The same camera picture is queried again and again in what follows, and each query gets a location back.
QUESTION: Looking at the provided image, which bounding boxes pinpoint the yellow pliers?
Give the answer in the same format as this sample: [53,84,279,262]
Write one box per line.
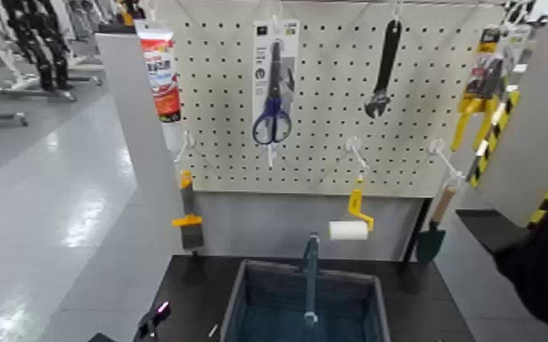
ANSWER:
[451,25,520,154]

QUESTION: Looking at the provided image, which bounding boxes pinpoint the grey partition panel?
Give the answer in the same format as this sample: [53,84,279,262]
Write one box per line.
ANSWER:
[39,32,186,342]

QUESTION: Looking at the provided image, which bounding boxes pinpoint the blue scissors in package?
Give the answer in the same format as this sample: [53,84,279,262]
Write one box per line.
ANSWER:
[251,18,300,146]

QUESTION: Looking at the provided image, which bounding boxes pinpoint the white perforated pegboard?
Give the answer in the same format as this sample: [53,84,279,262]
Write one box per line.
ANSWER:
[157,0,507,198]

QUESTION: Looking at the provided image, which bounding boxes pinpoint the red white sealant tube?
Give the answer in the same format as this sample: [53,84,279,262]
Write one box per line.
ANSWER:
[135,19,183,124]

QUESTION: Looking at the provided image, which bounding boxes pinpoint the black adjustable wrench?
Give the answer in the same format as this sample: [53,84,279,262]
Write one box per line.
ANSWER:
[363,18,403,119]

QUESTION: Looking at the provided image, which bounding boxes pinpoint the black robot on stand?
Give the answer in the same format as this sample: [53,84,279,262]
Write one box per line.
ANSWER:
[0,0,73,92]

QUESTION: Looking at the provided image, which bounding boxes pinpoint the blue-grey crate with handle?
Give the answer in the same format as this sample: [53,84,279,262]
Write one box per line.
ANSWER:
[219,232,392,342]

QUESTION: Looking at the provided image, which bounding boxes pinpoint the yellow handled scraper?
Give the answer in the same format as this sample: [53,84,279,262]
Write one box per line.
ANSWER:
[171,170,206,250]

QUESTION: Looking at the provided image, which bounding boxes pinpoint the white paint roller yellow handle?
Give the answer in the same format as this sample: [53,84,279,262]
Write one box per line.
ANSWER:
[329,188,376,242]

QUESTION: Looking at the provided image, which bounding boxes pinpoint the black metal post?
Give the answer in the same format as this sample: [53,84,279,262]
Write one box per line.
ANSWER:
[400,196,434,269]

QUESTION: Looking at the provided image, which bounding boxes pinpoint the dark trowel with wooden handle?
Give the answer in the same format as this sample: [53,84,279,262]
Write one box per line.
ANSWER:
[415,185,458,264]

